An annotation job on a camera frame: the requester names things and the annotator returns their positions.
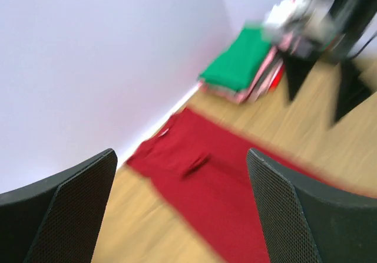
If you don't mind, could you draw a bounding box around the dark red t-shirt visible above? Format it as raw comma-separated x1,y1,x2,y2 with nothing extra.
125,107,377,263

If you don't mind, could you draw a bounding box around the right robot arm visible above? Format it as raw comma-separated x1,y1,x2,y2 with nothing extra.
327,0,376,123

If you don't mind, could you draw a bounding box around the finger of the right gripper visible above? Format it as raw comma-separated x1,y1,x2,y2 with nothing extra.
334,60,373,124
282,52,317,101

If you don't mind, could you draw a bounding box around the folded green t-shirt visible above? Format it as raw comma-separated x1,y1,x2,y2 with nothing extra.
198,24,271,92

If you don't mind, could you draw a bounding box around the folded bright red t-shirt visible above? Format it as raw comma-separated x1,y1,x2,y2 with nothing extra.
268,64,285,91

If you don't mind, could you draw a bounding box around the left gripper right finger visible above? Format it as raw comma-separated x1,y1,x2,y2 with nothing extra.
247,149,376,263

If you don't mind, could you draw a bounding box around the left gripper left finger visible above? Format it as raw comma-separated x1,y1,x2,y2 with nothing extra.
1,149,118,263

